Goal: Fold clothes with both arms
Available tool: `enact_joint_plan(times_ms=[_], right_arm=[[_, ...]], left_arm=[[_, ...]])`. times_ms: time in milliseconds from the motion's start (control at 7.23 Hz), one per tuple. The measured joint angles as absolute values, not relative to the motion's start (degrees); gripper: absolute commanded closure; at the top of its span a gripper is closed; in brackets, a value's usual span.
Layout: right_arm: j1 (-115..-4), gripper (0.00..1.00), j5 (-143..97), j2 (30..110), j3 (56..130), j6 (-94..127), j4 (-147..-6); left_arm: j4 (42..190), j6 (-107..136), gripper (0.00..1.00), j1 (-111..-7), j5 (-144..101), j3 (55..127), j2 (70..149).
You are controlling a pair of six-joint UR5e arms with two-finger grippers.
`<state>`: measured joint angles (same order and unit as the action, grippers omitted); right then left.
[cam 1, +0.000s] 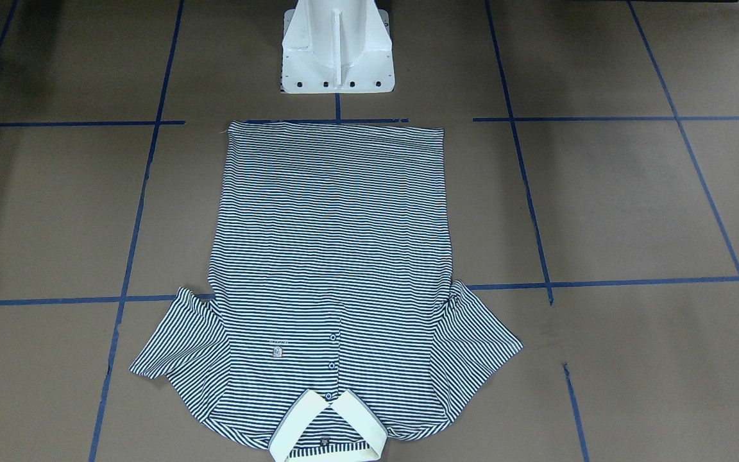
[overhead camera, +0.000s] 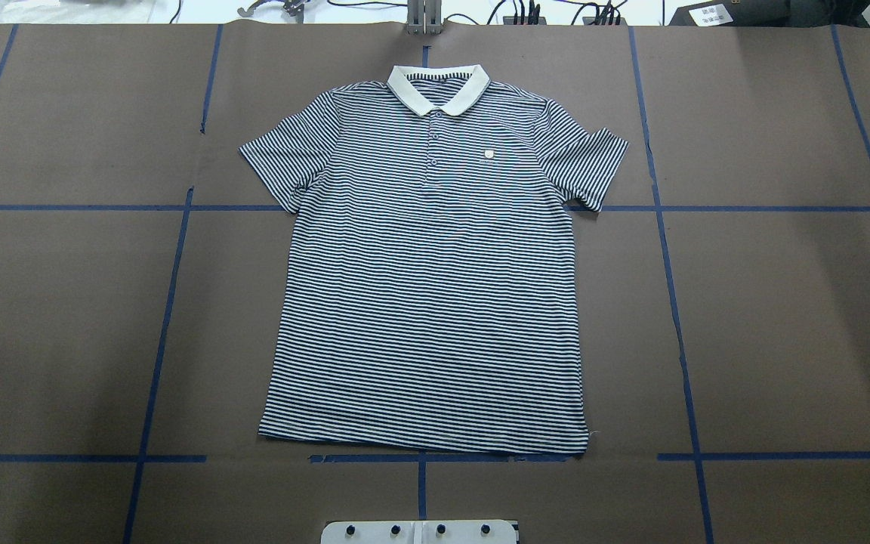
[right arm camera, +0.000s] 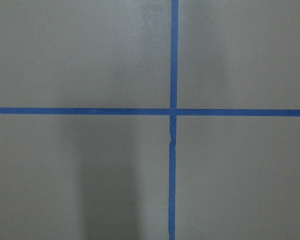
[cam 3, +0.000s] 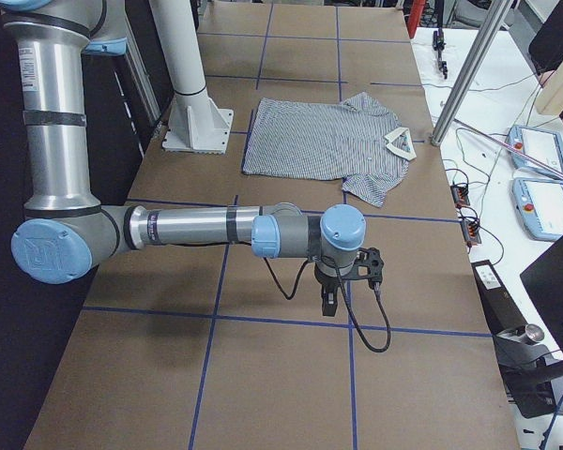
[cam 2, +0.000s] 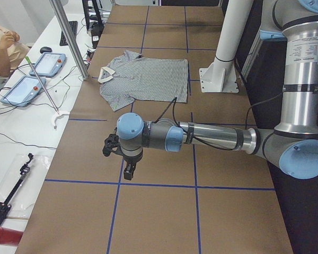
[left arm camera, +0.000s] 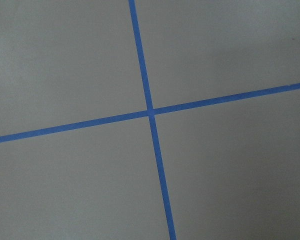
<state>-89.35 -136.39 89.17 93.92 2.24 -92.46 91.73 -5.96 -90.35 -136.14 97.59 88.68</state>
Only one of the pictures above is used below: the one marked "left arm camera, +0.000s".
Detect blue tape grid lines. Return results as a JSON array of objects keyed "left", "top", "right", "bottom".
[{"left": 0, "top": 0, "right": 300, "bottom": 240}]

